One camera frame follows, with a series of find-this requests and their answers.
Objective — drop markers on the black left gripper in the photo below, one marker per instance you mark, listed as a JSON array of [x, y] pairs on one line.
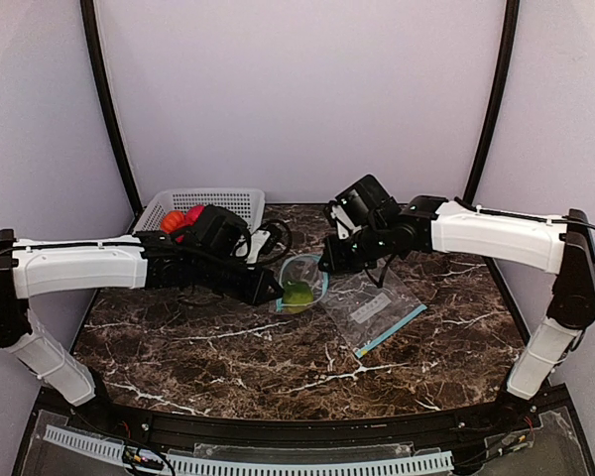
[[253, 285]]

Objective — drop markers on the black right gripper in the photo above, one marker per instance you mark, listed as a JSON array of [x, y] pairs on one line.
[[344, 249]]

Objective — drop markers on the clear zip bag yellow slider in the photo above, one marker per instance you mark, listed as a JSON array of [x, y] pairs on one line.
[[304, 268]]

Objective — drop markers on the green toy avocado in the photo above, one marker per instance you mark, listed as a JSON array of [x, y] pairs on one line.
[[297, 293]]

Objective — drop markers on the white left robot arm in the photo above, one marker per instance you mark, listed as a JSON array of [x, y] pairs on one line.
[[215, 251]]

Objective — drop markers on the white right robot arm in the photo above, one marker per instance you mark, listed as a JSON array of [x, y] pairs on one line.
[[370, 225]]

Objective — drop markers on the clear zip bag blue zipper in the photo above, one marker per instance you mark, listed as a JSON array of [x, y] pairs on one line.
[[368, 310]]

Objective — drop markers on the white perforated plastic basket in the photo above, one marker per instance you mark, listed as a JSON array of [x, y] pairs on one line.
[[247, 203]]

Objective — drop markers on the pink toy fruit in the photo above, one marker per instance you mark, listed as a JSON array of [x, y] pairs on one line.
[[193, 214]]

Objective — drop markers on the orange toy pumpkin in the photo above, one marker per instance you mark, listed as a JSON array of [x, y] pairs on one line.
[[172, 221]]

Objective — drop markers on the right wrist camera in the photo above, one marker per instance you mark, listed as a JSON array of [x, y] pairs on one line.
[[346, 215]]

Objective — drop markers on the black front frame rail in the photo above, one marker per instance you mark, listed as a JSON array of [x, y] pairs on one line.
[[448, 428]]

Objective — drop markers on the white slotted cable duct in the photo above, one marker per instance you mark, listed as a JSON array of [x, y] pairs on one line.
[[114, 452]]

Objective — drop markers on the right black frame post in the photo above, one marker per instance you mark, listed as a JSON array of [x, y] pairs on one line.
[[501, 72]]

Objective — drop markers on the black frame post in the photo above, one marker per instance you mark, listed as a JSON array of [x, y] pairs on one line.
[[102, 86], [501, 72]]

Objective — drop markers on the left black frame post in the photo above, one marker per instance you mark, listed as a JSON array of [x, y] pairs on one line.
[[102, 86]]

